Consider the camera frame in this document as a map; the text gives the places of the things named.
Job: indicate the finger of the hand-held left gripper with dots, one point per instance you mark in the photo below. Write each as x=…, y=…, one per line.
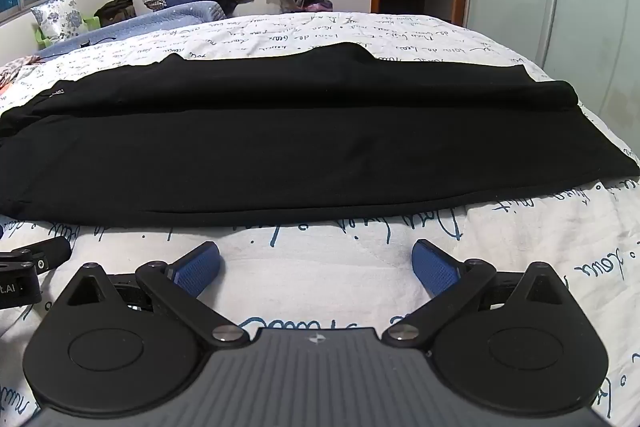
x=52, y=251

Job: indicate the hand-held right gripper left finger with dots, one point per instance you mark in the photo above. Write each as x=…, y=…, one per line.
x=196, y=268

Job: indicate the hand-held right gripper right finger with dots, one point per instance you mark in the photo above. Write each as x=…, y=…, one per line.
x=434, y=268

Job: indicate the black pants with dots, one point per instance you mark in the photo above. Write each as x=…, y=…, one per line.
x=310, y=142

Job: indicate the white script-print bed sheet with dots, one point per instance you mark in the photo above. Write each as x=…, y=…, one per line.
x=345, y=267

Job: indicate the colourful patterned cloth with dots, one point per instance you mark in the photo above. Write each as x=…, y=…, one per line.
x=12, y=69

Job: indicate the green plastic basket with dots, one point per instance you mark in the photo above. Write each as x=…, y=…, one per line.
x=92, y=23

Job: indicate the floral pillow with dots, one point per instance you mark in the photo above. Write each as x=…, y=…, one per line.
x=57, y=17

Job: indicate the dark bag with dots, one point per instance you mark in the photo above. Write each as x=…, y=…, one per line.
x=116, y=10

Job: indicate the light blue folded blanket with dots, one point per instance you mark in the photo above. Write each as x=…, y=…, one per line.
x=170, y=18

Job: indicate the purple cloth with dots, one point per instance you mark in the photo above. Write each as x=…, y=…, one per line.
x=326, y=5

